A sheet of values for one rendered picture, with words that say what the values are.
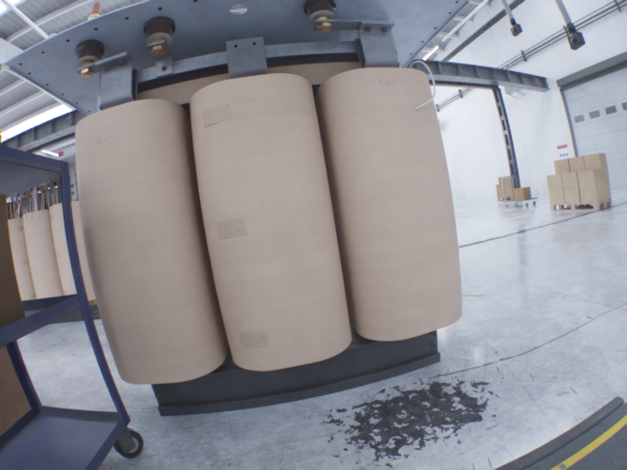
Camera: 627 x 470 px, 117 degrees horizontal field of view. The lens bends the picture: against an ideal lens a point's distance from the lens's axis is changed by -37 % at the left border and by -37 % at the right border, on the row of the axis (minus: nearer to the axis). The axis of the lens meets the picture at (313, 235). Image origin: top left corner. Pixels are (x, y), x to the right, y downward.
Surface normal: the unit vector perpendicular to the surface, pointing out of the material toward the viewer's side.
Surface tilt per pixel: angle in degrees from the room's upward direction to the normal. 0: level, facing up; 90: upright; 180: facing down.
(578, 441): 0
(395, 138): 90
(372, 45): 90
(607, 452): 0
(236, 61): 90
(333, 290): 90
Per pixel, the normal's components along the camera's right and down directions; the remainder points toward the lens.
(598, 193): 0.20, 0.04
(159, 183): 0.63, -0.04
